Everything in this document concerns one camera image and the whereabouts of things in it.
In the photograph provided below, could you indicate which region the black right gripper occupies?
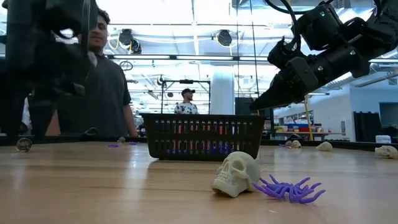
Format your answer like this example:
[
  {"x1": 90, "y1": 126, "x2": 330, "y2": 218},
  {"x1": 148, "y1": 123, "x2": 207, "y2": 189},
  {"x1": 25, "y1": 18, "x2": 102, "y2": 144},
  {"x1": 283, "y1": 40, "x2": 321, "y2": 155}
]
[{"x1": 249, "y1": 53, "x2": 346, "y2": 111}]

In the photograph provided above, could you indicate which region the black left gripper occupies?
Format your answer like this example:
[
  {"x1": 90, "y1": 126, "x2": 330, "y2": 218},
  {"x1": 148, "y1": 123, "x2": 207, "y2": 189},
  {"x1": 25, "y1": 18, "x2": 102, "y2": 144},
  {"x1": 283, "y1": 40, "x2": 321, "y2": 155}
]
[{"x1": 0, "y1": 43, "x2": 98, "y2": 144}]

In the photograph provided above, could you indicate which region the black slotted plastic basket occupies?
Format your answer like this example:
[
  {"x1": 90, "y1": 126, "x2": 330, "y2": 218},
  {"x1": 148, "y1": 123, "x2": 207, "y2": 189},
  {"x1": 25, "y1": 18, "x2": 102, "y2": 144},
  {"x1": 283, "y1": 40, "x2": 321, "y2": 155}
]
[{"x1": 139, "y1": 113, "x2": 267, "y2": 162}]

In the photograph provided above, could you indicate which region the black cabinet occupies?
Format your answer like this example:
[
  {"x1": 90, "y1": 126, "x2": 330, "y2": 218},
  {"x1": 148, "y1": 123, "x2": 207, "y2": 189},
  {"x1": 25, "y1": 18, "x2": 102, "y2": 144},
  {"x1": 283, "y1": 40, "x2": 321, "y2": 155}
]
[{"x1": 235, "y1": 97, "x2": 274, "y2": 116}]

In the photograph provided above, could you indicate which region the white round pillar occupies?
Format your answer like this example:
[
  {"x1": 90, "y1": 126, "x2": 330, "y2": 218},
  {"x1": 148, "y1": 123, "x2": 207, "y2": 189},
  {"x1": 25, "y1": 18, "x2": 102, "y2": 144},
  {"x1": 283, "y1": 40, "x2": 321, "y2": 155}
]
[{"x1": 210, "y1": 67, "x2": 236, "y2": 115}]

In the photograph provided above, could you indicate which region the person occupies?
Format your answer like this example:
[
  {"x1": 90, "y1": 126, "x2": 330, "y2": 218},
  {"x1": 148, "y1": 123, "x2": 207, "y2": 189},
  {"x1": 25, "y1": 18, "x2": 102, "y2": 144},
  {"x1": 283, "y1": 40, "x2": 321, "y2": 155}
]
[
  {"x1": 46, "y1": 7, "x2": 140, "y2": 138},
  {"x1": 174, "y1": 88, "x2": 199, "y2": 115}
]

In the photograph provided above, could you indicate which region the black partition panel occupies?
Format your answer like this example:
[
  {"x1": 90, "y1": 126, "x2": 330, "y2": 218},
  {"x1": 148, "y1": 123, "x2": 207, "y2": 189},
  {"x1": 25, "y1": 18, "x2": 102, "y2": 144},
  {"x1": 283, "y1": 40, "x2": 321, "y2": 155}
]
[{"x1": 353, "y1": 111, "x2": 382, "y2": 142}]

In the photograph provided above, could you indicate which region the long ceiling light bar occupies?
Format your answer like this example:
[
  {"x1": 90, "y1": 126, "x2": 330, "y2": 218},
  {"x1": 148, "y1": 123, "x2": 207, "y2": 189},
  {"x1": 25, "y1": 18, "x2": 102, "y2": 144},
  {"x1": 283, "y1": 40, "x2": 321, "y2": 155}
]
[{"x1": 107, "y1": 54, "x2": 398, "y2": 63}]

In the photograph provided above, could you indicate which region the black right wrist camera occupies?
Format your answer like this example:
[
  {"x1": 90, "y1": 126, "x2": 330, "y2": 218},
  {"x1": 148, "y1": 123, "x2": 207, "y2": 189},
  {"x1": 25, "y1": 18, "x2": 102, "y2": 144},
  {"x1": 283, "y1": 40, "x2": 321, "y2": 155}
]
[{"x1": 267, "y1": 37, "x2": 295, "y2": 72}]

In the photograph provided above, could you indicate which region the yellow hanging cable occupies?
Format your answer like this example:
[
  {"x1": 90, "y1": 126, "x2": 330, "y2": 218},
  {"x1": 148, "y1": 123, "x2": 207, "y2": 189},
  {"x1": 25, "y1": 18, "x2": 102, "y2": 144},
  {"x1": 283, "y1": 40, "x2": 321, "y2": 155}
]
[{"x1": 303, "y1": 95, "x2": 314, "y2": 141}]

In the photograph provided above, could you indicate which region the black ceiling cable reel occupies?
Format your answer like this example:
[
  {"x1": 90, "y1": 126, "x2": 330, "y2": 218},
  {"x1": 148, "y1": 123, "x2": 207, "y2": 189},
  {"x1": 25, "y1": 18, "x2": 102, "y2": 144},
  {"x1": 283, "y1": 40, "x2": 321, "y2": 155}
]
[
  {"x1": 216, "y1": 29, "x2": 233, "y2": 47},
  {"x1": 118, "y1": 28, "x2": 142, "y2": 55}
]

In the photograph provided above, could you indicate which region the black metal table frame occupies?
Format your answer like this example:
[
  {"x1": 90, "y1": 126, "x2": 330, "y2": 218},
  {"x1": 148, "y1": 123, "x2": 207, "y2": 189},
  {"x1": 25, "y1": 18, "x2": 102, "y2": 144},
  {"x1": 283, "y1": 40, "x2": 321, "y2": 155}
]
[{"x1": 0, "y1": 133, "x2": 398, "y2": 154}]

